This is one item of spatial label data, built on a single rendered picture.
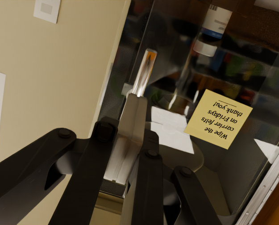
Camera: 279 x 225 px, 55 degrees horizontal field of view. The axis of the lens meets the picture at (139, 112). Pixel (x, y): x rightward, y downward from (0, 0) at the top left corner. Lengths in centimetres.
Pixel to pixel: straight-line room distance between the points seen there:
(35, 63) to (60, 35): 12
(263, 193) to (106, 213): 27
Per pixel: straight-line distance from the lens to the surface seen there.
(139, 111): 18
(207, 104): 41
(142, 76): 34
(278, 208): 59
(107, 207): 51
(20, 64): 95
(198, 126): 42
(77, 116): 94
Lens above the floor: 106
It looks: 23 degrees up
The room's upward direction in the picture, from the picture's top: 161 degrees counter-clockwise
